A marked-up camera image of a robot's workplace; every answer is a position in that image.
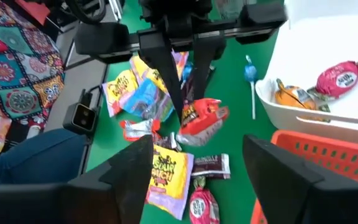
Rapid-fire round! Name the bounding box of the colourful patterned cloth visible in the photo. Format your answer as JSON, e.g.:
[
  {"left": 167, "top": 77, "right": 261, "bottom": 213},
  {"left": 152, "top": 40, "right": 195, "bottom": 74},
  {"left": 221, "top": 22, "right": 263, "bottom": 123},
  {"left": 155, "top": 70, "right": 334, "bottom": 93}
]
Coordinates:
[{"left": 0, "top": 0, "right": 67, "bottom": 156}]

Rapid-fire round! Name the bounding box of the pink round candy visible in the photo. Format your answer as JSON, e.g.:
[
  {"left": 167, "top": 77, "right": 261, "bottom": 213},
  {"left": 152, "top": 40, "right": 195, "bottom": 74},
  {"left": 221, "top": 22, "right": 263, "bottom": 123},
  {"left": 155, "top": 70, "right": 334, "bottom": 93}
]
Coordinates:
[
  {"left": 188, "top": 175, "right": 221, "bottom": 224},
  {"left": 308, "top": 60, "right": 358, "bottom": 101}
]

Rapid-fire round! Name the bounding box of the orange plastic basket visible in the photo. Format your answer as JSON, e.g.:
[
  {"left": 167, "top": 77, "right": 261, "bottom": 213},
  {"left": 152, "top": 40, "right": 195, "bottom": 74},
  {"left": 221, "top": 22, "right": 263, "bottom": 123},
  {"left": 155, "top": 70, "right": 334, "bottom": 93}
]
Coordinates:
[{"left": 249, "top": 129, "right": 358, "bottom": 224}]

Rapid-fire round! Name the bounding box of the blue lollipop white stick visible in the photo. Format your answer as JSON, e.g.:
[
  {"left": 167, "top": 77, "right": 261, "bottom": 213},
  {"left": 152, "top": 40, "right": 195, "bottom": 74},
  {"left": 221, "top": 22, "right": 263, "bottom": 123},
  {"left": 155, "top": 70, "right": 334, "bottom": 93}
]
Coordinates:
[{"left": 243, "top": 54, "right": 260, "bottom": 121}]

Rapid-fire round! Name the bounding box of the orange silver candy wrapper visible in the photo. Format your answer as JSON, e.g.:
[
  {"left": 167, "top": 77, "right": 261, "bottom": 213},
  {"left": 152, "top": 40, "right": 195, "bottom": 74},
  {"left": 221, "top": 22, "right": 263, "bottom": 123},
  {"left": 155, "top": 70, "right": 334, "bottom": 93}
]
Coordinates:
[{"left": 119, "top": 118, "right": 162, "bottom": 143}]

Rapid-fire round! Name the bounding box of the person's leg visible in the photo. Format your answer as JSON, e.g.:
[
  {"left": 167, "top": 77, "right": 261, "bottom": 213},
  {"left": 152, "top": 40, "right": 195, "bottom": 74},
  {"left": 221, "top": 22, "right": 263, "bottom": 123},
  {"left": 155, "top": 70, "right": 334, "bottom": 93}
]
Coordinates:
[{"left": 0, "top": 128, "right": 89, "bottom": 185}]

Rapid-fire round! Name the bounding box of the orange peanut butter cup packet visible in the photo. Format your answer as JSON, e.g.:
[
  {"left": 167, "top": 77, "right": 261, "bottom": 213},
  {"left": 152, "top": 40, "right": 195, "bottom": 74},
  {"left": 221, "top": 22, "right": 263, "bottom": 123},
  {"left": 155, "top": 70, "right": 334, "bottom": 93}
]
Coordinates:
[{"left": 176, "top": 98, "right": 231, "bottom": 147}]

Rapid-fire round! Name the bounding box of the orange round candy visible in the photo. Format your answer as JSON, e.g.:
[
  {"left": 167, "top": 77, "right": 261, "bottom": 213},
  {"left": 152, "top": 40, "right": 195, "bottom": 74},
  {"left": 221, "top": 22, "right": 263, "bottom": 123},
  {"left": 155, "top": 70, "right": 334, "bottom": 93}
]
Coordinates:
[{"left": 273, "top": 77, "right": 331, "bottom": 123}]

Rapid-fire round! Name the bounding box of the small dark chocolate bar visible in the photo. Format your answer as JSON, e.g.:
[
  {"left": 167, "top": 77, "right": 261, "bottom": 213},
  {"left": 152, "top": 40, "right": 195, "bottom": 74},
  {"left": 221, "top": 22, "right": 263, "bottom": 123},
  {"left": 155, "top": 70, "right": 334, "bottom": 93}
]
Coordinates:
[
  {"left": 191, "top": 153, "right": 231, "bottom": 180},
  {"left": 154, "top": 132, "right": 183, "bottom": 153}
]

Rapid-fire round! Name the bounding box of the blue candy packet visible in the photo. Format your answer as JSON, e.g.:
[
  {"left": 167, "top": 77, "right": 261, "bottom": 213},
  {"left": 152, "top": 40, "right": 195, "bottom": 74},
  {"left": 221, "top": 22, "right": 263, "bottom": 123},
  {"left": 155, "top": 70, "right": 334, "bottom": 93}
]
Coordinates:
[{"left": 121, "top": 77, "right": 176, "bottom": 124}]

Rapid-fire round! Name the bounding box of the black table-level camera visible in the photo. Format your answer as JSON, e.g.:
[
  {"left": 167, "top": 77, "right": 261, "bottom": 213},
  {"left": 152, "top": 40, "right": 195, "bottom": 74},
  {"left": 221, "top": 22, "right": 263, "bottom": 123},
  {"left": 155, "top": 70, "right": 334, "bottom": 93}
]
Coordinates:
[{"left": 62, "top": 89, "right": 98, "bottom": 135}]

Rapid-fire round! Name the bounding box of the white plastic bin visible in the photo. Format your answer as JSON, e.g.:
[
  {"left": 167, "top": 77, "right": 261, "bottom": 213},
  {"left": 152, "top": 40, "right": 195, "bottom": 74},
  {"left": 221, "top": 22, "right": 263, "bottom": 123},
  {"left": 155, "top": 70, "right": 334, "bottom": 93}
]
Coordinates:
[{"left": 255, "top": 0, "right": 358, "bottom": 147}]

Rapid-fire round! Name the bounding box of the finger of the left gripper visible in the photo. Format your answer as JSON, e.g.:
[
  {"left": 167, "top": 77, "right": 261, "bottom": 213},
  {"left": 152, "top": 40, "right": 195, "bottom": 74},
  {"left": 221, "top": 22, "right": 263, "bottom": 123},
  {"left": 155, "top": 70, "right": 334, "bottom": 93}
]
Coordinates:
[
  {"left": 193, "top": 39, "right": 227, "bottom": 101},
  {"left": 137, "top": 45, "right": 183, "bottom": 124}
]

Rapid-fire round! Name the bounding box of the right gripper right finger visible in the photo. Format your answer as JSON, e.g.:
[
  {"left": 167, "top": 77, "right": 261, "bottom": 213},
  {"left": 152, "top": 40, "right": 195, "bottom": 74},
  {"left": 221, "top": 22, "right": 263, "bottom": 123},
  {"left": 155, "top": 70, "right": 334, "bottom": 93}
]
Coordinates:
[{"left": 242, "top": 133, "right": 324, "bottom": 224}]

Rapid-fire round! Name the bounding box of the green felt mat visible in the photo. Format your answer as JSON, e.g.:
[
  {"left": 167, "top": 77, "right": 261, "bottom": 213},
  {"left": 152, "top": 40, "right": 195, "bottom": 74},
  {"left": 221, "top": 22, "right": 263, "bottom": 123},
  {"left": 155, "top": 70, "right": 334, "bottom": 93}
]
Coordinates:
[{"left": 85, "top": 0, "right": 291, "bottom": 224}]

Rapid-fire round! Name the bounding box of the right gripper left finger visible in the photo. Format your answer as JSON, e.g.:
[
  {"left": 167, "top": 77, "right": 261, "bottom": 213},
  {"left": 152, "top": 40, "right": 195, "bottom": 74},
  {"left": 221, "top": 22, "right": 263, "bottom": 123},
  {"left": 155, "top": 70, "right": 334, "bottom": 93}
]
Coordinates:
[{"left": 99, "top": 134, "right": 155, "bottom": 224}]

